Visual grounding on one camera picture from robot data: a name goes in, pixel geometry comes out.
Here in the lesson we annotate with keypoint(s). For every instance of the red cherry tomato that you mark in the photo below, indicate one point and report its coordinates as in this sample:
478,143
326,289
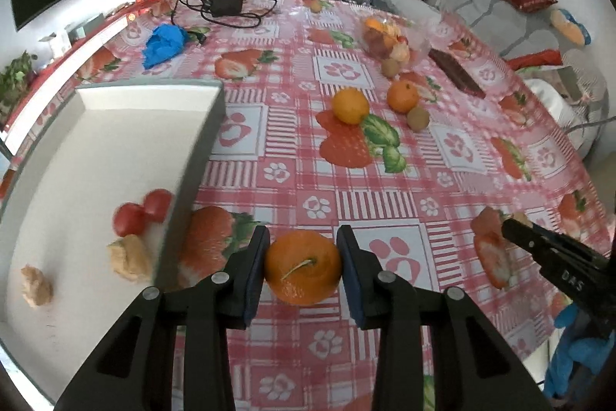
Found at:
129,219
156,205

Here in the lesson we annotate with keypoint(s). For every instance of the yellow blue plush toy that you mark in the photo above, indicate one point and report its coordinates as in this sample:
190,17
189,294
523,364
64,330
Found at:
574,31

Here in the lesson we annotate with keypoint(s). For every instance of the red patterned tablecloth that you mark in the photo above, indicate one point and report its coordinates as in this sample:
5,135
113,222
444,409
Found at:
282,159

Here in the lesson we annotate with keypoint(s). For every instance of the red smartphone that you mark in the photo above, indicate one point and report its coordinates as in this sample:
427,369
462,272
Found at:
456,73

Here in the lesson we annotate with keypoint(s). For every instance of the clear glass fruit bowl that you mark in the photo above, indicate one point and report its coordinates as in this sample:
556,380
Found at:
387,38

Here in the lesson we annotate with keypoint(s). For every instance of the beige husk fruit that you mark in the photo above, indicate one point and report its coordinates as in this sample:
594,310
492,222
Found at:
129,258
37,290

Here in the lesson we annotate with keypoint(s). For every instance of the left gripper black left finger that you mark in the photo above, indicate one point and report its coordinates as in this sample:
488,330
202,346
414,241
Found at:
131,368

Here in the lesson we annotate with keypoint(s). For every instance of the white tray box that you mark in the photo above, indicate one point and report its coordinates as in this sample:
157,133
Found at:
108,144

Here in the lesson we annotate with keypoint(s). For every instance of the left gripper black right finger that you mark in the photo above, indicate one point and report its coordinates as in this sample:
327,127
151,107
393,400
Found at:
473,366

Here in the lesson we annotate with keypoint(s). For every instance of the orange tangerine with stem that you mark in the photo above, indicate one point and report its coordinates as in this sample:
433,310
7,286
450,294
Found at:
302,268

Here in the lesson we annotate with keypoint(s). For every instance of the black power adapter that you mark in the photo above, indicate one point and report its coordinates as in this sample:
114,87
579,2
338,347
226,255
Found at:
225,8

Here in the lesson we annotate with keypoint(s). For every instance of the brown round longan fruit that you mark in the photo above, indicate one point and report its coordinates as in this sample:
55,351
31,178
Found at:
418,119

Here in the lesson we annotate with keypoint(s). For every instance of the blue glove on table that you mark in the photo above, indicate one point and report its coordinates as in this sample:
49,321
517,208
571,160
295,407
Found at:
165,43

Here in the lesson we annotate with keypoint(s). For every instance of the grey sofa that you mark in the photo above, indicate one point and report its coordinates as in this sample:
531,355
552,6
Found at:
507,31

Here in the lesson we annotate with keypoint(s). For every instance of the large orange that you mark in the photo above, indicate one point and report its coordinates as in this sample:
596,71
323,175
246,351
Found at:
350,106

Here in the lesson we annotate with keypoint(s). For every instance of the potted green plant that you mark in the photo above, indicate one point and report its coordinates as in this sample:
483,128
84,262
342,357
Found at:
16,79

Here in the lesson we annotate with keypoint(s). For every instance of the small tangerine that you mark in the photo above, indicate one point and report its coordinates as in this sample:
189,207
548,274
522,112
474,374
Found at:
402,96

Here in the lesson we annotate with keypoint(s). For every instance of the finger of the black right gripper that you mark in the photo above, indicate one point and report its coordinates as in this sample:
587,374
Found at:
549,248

